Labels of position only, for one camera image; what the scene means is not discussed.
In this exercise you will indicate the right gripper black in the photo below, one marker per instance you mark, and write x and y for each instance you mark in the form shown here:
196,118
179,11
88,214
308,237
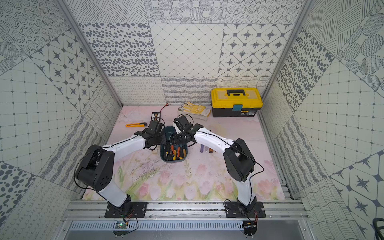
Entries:
176,140

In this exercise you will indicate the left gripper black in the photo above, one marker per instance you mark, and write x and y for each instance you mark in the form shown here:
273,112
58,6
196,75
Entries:
157,135

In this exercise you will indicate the teal plastic storage box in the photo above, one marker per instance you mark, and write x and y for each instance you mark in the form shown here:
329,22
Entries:
181,151

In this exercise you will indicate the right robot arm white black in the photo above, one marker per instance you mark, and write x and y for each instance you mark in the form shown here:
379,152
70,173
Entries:
240,163

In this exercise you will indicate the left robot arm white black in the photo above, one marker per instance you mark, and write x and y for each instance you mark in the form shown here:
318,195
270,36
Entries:
96,168

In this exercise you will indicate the yellow utility knife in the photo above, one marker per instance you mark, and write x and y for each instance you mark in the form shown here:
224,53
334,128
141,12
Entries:
136,125

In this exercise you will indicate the black balanced charging board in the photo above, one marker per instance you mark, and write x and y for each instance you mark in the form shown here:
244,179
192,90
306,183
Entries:
155,116

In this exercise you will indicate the yellow white work gloves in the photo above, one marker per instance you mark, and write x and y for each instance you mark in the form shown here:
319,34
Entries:
195,111

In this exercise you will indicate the yellow black toolbox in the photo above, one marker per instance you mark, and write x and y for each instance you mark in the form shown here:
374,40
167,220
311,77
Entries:
235,102

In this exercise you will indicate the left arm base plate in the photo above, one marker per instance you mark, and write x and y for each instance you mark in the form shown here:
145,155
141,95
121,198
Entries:
133,209

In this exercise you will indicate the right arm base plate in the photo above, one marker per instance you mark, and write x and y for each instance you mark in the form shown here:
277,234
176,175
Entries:
237,210

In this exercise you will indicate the white slotted cable duct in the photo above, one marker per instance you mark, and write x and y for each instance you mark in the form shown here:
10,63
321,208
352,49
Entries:
156,225

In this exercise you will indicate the aluminium rail frame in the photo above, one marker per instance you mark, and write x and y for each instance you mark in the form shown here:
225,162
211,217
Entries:
186,210

